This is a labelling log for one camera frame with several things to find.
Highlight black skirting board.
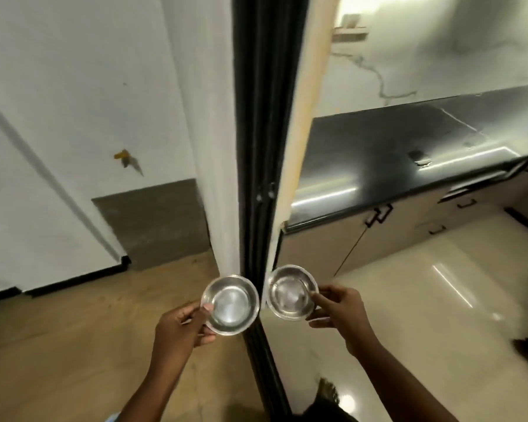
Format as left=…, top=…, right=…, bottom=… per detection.
left=0, top=256, right=132, bottom=306

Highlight person's left forearm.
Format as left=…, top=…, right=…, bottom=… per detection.
left=118, top=357, right=191, bottom=422

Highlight person's right hand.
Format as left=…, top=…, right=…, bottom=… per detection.
left=305, top=285, right=380, bottom=359

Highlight yellow wall plug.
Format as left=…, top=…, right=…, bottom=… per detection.
left=113, top=149, right=144, bottom=176

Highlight cream wooden door jamb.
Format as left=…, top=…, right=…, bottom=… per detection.
left=263, top=0, right=341, bottom=279

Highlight small dark countertop object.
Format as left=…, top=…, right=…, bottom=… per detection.
left=407, top=149, right=433, bottom=168

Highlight person's left hand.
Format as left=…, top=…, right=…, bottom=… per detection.
left=151, top=302, right=217, bottom=370

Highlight small wall shelf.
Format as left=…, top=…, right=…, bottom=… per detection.
left=332, top=13, right=370, bottom=43

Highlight person's right forearm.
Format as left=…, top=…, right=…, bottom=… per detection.
left=351, top=335, right=461, bottom=422

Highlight steel bowl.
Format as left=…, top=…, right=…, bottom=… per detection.
left=201, top=275, right=260, bottom=336
left=265, top=265, right=320, bottom=321

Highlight person's foot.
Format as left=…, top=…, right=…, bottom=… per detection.
left=314, top=377, right=340, bottom=406

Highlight black sliding door frame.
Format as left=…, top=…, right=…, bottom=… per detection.
left=231, top=0, right=311, bottom=422

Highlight person's dark shorts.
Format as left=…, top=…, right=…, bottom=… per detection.
left=297, top=399, right=358, bottom=422

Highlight beige kitchen base cabinet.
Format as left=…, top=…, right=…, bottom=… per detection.
left=275, top=154, right=528, bottom=283

